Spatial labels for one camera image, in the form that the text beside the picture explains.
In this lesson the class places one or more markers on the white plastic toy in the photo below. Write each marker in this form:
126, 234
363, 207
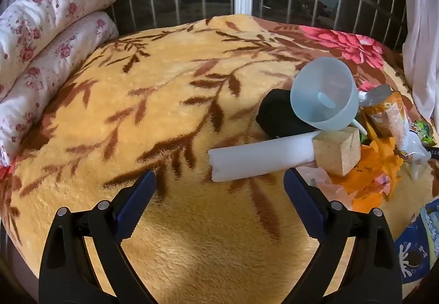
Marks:
414, 154

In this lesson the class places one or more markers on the orange toy dinosaur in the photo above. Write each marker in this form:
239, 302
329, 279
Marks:
390, 162

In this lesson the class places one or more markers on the black cloth bundle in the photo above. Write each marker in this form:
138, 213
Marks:
276, 117

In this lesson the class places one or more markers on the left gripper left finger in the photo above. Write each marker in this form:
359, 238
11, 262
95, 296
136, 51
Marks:
66, 271

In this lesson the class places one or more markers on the folded floral white quilt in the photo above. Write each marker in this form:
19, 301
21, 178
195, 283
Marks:
42, 43

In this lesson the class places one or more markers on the blue printed package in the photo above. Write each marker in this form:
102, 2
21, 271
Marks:
417, 246

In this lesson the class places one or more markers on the wooden block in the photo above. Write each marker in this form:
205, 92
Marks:
337, 152

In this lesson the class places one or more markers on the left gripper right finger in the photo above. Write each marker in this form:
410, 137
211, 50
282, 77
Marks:
372, 274

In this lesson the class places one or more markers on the floral plush bed blanket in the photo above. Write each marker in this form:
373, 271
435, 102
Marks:
159, 100

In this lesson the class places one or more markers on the green snack bag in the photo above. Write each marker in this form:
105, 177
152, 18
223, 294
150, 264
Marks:
424, 132

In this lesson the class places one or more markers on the orange snack wrapper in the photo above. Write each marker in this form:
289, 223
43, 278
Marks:
385, 108

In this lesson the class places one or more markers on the pink plastic wrapper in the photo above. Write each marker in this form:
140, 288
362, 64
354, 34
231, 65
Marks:
318, 177

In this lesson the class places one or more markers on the pale pink curtain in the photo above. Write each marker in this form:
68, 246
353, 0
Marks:
420, 56

